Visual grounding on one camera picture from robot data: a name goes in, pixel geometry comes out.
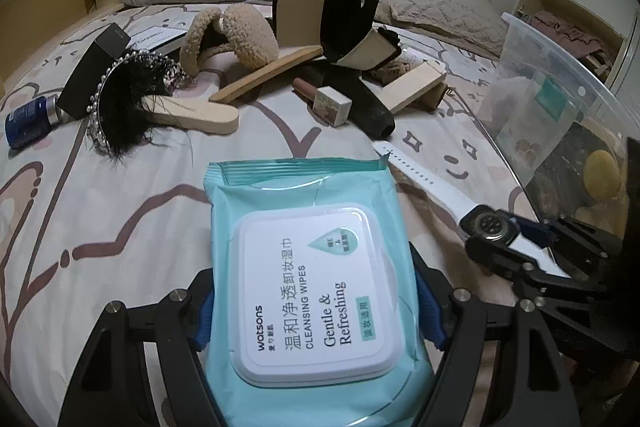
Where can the false nails pack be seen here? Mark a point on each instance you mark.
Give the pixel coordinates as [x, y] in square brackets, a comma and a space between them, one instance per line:
[525, 149]

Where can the pink folded clothes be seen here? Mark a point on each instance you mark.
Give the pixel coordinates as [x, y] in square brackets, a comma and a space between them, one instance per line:
[560, 32]

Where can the white booklet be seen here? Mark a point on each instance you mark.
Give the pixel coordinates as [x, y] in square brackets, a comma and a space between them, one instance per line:
[155, 38]

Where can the beige fluffy earmuffs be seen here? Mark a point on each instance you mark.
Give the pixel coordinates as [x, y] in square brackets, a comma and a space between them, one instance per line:
[250, 37]

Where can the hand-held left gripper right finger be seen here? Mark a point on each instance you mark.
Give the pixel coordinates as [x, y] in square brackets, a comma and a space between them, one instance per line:
[430, 304]

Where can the cartoon printed bed sheet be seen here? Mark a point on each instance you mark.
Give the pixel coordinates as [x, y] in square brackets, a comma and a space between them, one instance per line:
[125, 207]

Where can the blue bottle silver neck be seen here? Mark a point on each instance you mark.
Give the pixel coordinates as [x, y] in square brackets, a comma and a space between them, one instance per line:
[27, 122]

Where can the beige textured pillow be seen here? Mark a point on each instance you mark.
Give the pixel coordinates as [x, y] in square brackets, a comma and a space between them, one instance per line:
[440, 7]

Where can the teal label packet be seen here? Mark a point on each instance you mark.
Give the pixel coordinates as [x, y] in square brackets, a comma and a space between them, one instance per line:
[550, 99]

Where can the yellow round sponge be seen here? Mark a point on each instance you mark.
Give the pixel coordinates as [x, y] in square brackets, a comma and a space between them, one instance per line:
[602, 174]

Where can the white smartwatch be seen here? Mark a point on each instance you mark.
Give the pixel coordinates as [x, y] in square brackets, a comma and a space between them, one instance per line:
[430, 179]

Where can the teal wet wipes pack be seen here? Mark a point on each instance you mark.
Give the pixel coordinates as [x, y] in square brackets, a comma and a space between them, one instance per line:
[310, 282]

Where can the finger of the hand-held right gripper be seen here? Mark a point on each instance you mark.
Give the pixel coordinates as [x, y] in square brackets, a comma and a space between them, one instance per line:
[500, 254]
[535, 232]

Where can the black feather pearl headband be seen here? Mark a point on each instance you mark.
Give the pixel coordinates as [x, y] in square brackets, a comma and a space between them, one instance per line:
[130, 92]

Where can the black cylindrical case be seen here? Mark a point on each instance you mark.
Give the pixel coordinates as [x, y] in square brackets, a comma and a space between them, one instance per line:
[365, 107]

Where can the light rounded wooden board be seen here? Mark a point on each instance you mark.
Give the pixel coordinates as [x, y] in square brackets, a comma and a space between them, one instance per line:
[210, 117]

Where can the clear plastic container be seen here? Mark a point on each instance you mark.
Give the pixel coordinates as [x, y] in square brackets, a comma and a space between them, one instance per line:
[525, 52]

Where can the light wooden block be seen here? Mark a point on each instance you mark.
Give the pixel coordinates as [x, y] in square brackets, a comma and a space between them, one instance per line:
[412, 87]

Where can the black box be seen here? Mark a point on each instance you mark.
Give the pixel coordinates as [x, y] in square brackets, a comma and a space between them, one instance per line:
[95, 62]

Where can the brown wooden stick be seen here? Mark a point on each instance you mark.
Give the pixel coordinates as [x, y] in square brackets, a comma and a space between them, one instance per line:
[265, 72]

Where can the dark marbled item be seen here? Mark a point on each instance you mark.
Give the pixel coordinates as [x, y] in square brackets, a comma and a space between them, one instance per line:
[560, 177]

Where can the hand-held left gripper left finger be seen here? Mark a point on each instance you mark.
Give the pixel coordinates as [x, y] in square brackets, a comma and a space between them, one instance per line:
[202, 324]

